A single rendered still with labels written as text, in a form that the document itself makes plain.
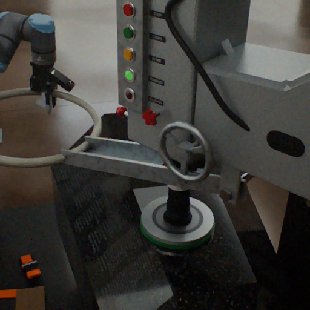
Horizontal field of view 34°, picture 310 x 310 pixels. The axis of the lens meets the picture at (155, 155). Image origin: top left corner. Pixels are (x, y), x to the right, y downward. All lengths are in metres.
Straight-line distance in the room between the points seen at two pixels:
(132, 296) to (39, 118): 2.58
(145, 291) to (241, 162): 0.47
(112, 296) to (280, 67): 0.79
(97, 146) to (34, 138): 1.93
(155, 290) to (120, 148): 0.48
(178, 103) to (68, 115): 2.75
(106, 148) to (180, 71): 0.61
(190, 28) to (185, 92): 0.14
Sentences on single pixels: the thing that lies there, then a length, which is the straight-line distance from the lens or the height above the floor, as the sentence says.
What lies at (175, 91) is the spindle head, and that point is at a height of 1.31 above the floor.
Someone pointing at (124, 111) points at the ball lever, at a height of 1.18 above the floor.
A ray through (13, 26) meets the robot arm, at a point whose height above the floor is 1.20.
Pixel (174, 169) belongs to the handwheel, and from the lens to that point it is 1.17.
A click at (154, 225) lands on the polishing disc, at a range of 1.46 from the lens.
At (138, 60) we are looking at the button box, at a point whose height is 1.36.
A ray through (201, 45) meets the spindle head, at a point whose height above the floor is 1.43.
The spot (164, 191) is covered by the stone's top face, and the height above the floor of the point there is 0.82.
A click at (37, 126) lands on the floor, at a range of 3.74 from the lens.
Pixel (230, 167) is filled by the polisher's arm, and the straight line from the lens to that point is 1.17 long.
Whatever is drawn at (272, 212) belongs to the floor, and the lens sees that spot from 2.96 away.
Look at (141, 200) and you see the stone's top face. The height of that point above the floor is 0.82.
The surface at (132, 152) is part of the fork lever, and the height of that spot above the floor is 0.96.
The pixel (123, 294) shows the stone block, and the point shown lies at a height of 0.72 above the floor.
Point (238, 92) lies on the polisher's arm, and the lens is 1.06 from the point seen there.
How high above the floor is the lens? 1.80
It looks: 33 degrees down
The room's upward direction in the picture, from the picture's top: 1 degrees clockwise
